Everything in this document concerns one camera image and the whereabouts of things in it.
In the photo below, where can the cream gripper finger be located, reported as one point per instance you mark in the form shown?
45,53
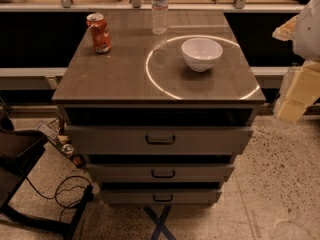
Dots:
299,90

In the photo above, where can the grey top drawer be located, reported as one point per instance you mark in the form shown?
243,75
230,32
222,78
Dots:
158,140

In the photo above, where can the grey drawer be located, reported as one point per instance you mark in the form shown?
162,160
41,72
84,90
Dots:
138,173
158,140
160,196

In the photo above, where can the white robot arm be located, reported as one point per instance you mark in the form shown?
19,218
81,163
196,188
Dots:
304,31

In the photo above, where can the grey drawer cabinet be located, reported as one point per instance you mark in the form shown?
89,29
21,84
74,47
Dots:
144,81

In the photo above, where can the grey bottom drawer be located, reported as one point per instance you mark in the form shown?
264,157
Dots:
160,196

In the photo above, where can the grey middle drawer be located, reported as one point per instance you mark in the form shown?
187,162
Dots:
138,173

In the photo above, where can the white bowl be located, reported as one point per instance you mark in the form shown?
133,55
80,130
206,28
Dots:
201,54

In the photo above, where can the clear plastic water bottle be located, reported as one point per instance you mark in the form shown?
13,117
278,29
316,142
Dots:
159,16

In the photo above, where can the blue tape cross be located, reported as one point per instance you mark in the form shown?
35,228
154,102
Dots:
160,223

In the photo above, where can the orange soda can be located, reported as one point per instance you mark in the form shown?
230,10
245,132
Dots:
99,30

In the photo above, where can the clutter of small floor items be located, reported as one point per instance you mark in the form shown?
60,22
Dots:
54,131

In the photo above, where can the black chair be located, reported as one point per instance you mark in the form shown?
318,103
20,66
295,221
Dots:
19,152

